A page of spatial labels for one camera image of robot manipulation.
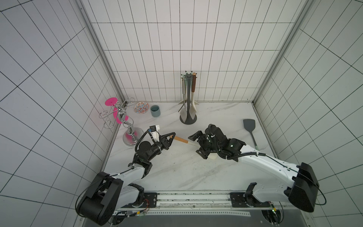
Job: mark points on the cream spatula light wood handle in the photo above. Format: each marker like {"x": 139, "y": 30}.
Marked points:
{"x": 210, "y": 156}

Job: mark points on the grey metal hanging utensil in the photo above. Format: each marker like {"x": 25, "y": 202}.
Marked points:
{"x": 183, "y": 80}

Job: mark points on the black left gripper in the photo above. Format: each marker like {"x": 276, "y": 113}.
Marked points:
{"x": 164, "y": 140}

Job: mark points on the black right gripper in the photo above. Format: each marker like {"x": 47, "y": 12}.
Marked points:
{"x": 203, "y": 143}

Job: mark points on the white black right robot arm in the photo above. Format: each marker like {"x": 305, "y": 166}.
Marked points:
{"x": 284, "y": 182}

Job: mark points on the teal ceramic cup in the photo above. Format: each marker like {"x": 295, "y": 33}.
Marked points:
{"x": 155, "y": 111}

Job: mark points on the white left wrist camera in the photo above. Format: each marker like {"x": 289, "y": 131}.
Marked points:
{"x": 154, "y": 130}

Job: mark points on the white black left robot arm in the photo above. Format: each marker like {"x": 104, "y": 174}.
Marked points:
{"x": 108, "y": 192}

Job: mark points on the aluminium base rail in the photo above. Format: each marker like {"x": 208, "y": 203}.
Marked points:
{"x": 205, "y": 203}

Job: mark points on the cream utensil dark wood handle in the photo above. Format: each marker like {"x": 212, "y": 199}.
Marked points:
{"x": 193, "y": 110}

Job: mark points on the grey spatula mint handle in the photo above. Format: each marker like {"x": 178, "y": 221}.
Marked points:
{"x": 249, "y": 125}

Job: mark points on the grey utensil rack stand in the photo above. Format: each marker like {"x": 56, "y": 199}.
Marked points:
{"x": 185, "y": 117}

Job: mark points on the pink plastic wine glass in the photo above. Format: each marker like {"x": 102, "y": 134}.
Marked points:
{"x": 117, "y": 112}

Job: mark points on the chrome wine glass holder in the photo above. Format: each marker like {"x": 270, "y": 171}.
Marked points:
{"x": 132, "y": 134}

